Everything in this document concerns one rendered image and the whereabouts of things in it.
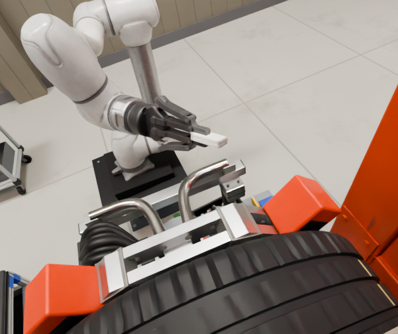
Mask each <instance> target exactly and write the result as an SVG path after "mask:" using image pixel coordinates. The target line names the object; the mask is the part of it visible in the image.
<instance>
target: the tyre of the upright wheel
mask: <svg viewBox="0 0 398 334"><path fill-rule="evenodd" d="M379 282H380V279H379V277H378V276H377V275H376V273H375V272H374V271H373V270H372V269H371V267H370V266H369V265H368V263H367V262H365V261H364V259H363V257H362V256H361V255H360V253H359V252H358V251H357V250H356V249H355V247H354V246H353V245H352V243H351V242H350V241H349V240H348V239H346V238H344V237H343V236H341V235H338V234H336V233H332V232H328V231H295V232H290V233H282V234H278V235H272V236H268V237H263V238H261V239H255V240H252V241H248V242H245V243H242V244H240V245H234V246H232V247H228V248H227V249H225V250H219V251H217V252H213V253H211V254H208V255H207V256H202V257H201V258H198V259H195V260H193V261H191V262H189V263H185V264H183V265H181V266H178V267H176V268H175V269H173V270H169V271H167V272H165V273H163V274H161V275H159V276H157V277H155V278H153V279H151V280H149V281H147V282H145V283H143V284H141V285H139V286H138V287H135V288H133V289H131V290H129V291H127V292H125V293H124V294H123V295H121V296H119V297H117V298H115V299H113V300H112V301H110V302H109V303H107V304H105V305H104V306H102V307H100V308H99V309H97V310H96V311H94V312H93V313H92V314H90V315H88V316H87V317H86V318H84V319H83V320H81V321H80V322H79V323H78V324H76V325H75V326H73V327H72V328H71V329H70V330H69V331H68V332H67V333H66V334H384V333H387V332H388V331H390V330H392V329H394V328H396V327H398V301H397V300H396V299H395V297H394V296H393V294H392V293H391V292H390V291H389V290H388V289H387V287H386V286H385V285H384V284H379Z"/></svg>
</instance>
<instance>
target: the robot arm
mask: <svg viewBox="0 0 398 334"><path fill-rule="evenodd" d="M159 19H160V12H159V10H158V6H157V3H156V0H94V1H90V2H84V3H81V4H79V5H78V6H77V7H76V9H75V11H74V16H73V24H74V27H70V26H69V25H68V24H67V23H65V22H64V21H63V20H61V19H59V18H58V17H55V16H54V15H51V14H43V13H41V14H37V15H34V16H32V17H31V18H29V19H28V20H27V21H26V22H25V23H24V25H23V27H22V29H21V42H22V45H23V47H24V49H25V51H26V53H27V55H28V57H29V58H30V59H31V61H32V63H33V64H34V65H35V66H36V67H37V68H38V69H39V70H40V71H41V73H42V74H43V75H44V76H45V77H46V78H47V79H48V80H49V81H50V82H51V83H52V84H53V85H54V86H55V87H56V88H57V89H59V90H60V91H61V92H62V93H63V94H65V95H66V96H68V97H69V98H70V99H71V100H72V101H73V102H74V103H75V105H76V108H77V111H78V112H79V114H80V115H81V116H82V117H83V118H84V119H85V120H86V121H87V122H89V123H91V124H93V125H95V126H97V127H100V128H102V129H107V130H110V131H113V132H112V133H111V148H112V150H113V153H114V155H115V158H116V159H117V160H116V161H115V165H116V166H118V167H117V168H115V169H114V170H113V171H112V173H113V175H114V176H116V175H118V174H122V173H123V176H124V179H125V181H126V182H129V181H131V180H132V179H133V178H135V177H137V176H139V175H141V174H142V173H144V172H146V171H148V170H151V169H153V168H154V167H155V165H154V164H153V163H151V161H150V160H149V159H148V157H147V156H149V155H150V154H154V153H158V152H162V151H165V150H177V151H190V150H192V149H194V148H195V147H196V146H202V147H203V148H205V147H208V146H213V147H215V148H221V147H222V146H224V145H226V144H227V142H228V141H227V140H228V137H226V136H222V135H218V134H216V133H211V129H210V128H208V127H204V126H201V125H198V124H197V122H196V118H197V117H196V115H195V114H193V113H191V112H189V111H187V110H186V109H184V108H182V107H180V106H178V105H176V104H175V103H172V102H171V101H170V100H169V99H168V98H167V97H166V96H165V95H162V91H161V88H160V83H159V79H158V73H157V70H156V65H155V61H154V56H153V53H152V47H151V44H150V40H151V38H152V28H153V27H155V26H156V25H157V24H158V22H159ZM116 35H118V36H119V38H120V39H121V41H122V43H123V44H124V45H125V46H126V47H127V50H128V55H129V57H130V61H131V64H132V68H133V70H134V75H135V77H136V81H137V84H138V88H139V91H140V94H141V98H142V99H140V98H137V97H132V96H129V95H125V94H124V92H123V90H121V89H120V88H119V87H117V86H116V85H115V84H114V83H113V82H112V81H111V80H110V79H109V78H108V77H107V75H106V74H105V73H104V71H103V70H102V68H101V67H100V65H99V63H98V59H97V57H98V56H99V55H101V53H102V51H103V43H104V38H108V37H111V36H116ZM172 115H173V116H172ZM174 116H175V117H177V118H175V117H174ZM185 131H187V132H188V133H187V132H185ZM190 132H192V133H190Z"/></svg>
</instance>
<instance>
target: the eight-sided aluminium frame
mask: <svg viewBox="0 0 398 334"><path fill-rule="evenodd" d="M215 232H217V233H218V234H217V235H215V236H212V237H210V238H208V239H205V240H203V241H201V242H198V243H195V244H194V245H191V246H189V247H186V248H184V249H181V250H179V251H177V252H175V253H172V254H169V255H167V256H165V257H163V258H160V259H158V260H155V261H154V262H151V263H149V264H146V265H144V266H141V267H140V268H138V265H139V264H142V263H144V262H146V261H149V260H152V259H153V258H156V257H158V256H161V255H163V254H164V251H166V250H168V249H170V248H172V247H175V246H178V245H180V244H182V243H184V242H187V241H190V240H191V241H192V242H193V241H196V240H198V239H201V238H203V237H206V236H207V235H210V234H213V233H215ZM278 234H279V233H278V231H277V229H276V228H275V226H274V224H273V223H272V221H271V220H270V218H269V217H268V215H267V213H266V212H265V210H264V208H263V207H256V206H251V205H245V203H231V204H228V205H225V206H221V207H216V208H215V210H214V211H212V212H209V213H207V214H204V215H202V216H200V217H197V218H195V219H192V220H190V221H188V222H185V223H182V224H181V225H178V226H176V227H173V228H171V229H168V230H166V231H163V232H161V233H158V234H157V235H154V236H151V237H149V238H147V239H144V240H142V241H139V242H137V243H134V244H132V245H130V246H127V247H125V248H122V247H119V248H118V249H117V250H115V251H114V252H112V253H111V254H108V255H105V256H104V257H103V258H102V260H101V261H99V262H98V263H97V264H96V269H97V280H98V286H99V297H100V302H101V304H107V303H109V302H110V301H112V300H113V299H115V298H117V297H119V296H121V295H123V294H124V293H125V292H127V291H129V290H131V289H133V288H135V287H138V286H139V285H141V284H143V283H145V282H147V281H149V280H151V279H153V278H155V277H157V276H159V275H161V274H163V273H165V272H167V271H169V270H173V269H175V268H176V267H178V266H181V265H183V264H185V263H189V262H191V261H193V260H195V259H198V258H201V257H202V256H207V255H208V254H211V253H213V252H217V251H220V250H225V249H227V248H228V247H232V246H234V245H240V244H242V243H245V242H248V241H252V240H255V239H261V238H263V237H268V236H272V235H278Z"/></svg>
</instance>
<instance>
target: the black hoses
mask: <svg viewBox="0 0 398 334"><path fill-rule="evenodd" d="M147 238H148V237H145V238H143V239H140V240H138V239H136V238H135V237H134V236H132V235H131V234H130V233H129V232H127V231H125V230H124V229H123V228H121V227H119V226H118V225H115V224H114V223H111V222H108V221H103V222H98V223H94V224H92V225H90V226H89V227H87V228H86V229H85V230H84V232H83V233H82V235H81V239H80V242H78V243H77V253H78V262H79V265H80V266H95V264H97V263H98V262H99V261H101V260H102V258H103V257H104V256H105V255H108V254H111V253H112V252H114V251H115V250H117V249H118V248H119V247H122V248H125V247H127V246H130V245H132V244H134V243H137V242H139V241H142V240H144V239H147ZM155 260H156V259H155V258H153V259H152V260H149V261H146V262H144V263H142V264H141V265H142V266H144V265H146V264H149V263H151V262H154V261H155Z"/></svg>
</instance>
